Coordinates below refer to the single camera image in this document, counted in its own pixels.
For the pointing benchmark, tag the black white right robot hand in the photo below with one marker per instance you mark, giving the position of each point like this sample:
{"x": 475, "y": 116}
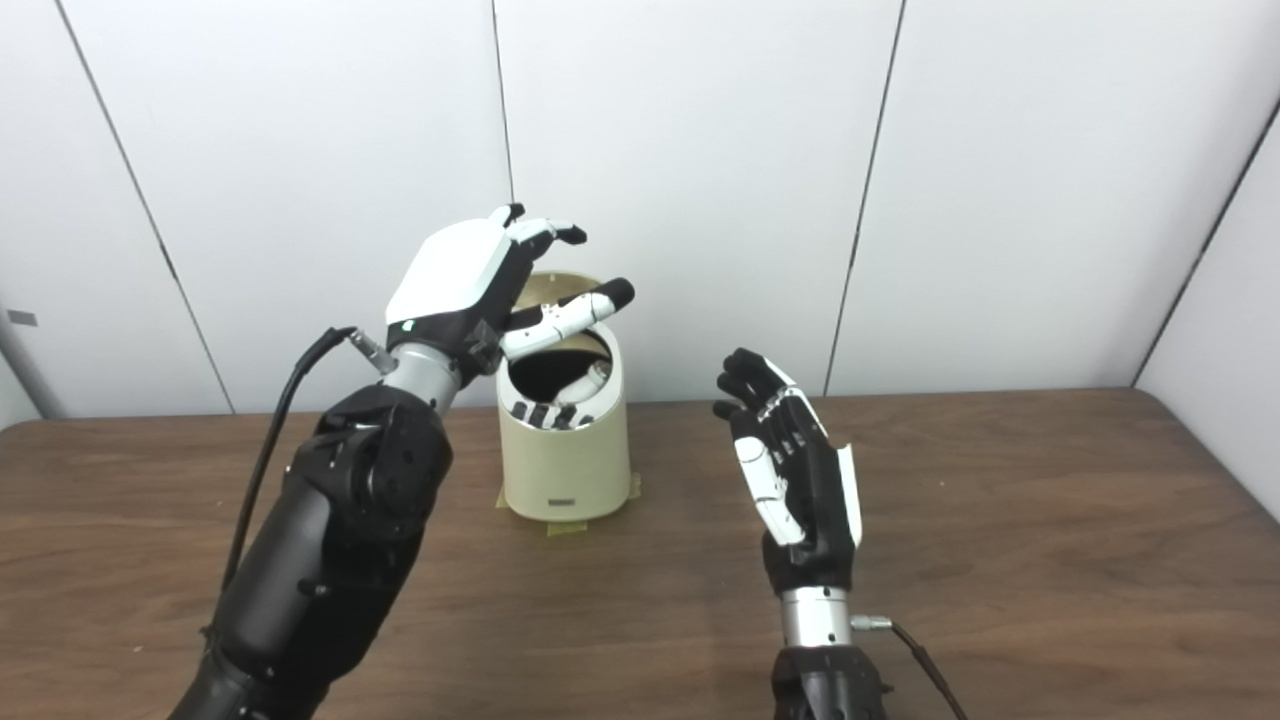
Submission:
{"x": 810, "y": 500}

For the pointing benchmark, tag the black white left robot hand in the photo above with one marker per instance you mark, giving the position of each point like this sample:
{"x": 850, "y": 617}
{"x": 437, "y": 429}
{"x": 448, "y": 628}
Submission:
{"x": 450, "y": 280}

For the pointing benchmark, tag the cream round bin lid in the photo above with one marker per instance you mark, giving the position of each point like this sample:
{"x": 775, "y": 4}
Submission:
{"x": 560, "y": 287}

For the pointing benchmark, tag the small white plastic bottle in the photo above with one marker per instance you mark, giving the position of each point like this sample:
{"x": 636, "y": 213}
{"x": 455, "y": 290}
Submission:
{"x": 588, "y": 384}

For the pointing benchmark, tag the cream-colored round bin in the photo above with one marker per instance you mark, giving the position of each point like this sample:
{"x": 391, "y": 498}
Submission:
{"x": 565, "y": 470}

